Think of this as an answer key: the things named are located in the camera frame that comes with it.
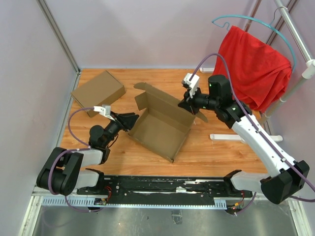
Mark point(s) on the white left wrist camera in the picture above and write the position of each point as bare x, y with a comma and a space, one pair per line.
104, 110

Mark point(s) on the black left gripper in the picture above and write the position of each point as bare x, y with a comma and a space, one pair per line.
126, 121

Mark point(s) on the red cloth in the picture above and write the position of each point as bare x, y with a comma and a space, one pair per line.
260, 75

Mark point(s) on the grey slotted cable duct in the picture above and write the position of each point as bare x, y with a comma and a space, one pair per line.
129, 202

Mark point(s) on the teal clothes hanger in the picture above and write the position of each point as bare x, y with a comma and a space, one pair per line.
227, 26

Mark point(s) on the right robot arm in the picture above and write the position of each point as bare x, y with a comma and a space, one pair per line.
285, 176

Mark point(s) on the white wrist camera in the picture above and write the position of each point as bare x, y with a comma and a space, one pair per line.
191, 83
104, 110

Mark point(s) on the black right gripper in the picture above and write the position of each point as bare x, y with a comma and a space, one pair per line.
189, 104

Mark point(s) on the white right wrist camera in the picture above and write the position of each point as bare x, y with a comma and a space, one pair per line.
191, 83

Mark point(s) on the folded brown cardboard box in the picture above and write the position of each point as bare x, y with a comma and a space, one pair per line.
103, 89

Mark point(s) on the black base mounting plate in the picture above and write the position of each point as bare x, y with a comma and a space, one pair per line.
166, 188

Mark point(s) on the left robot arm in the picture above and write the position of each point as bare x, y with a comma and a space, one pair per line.
62, 174

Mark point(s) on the brown cardboard box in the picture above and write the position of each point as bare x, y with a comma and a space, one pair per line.
103, 89
163, 126

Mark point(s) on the white clothes rack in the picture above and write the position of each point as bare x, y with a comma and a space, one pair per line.
310, 63

